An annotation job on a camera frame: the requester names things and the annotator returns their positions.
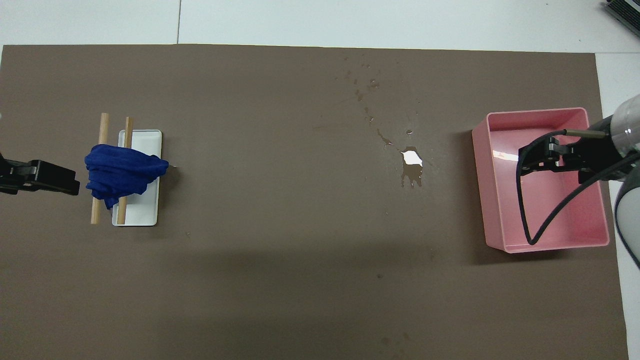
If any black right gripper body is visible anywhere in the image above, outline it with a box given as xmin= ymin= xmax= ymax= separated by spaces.
xmin=563 ymin=130 xmax=622 ymax=184

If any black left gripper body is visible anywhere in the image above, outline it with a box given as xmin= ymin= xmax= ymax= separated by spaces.
xmin=0 ymin=152 xmax=37 ymax=195

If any blue towel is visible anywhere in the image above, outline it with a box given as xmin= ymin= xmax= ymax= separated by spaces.
xmin=84 ymin=144 xmax=170 ymax=210

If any water puddle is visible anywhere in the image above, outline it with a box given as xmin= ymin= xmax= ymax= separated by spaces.
xmin=377 ymin=128 xmax=425 ymax=189

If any pink plastic bin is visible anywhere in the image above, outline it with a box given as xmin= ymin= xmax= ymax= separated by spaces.
xmin=471 ymin=107 xmax=611 ymax=254

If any long wooden dowel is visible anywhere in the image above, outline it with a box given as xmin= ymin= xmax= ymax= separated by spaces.
xmin=90 ymin=113 xmax=110 ymax=225
xmin=117 ymin=117 xmax=135 ymax=211

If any white rectangular tray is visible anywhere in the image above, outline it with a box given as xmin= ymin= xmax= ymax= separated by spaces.
xmin=111 ymin=129 xmax=163 ymax=227

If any grey striped device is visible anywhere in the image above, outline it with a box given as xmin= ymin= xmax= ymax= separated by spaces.
xmin=602 ymin=0 xmax=640 ymax=27

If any brown table mat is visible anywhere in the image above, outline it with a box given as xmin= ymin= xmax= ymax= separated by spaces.
xmin=0 ymin=44 xmax=630 ymax=360

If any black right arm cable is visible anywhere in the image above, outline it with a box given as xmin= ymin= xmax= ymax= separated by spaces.
xmin=516 ymin=129 xmax=640 ymax=246

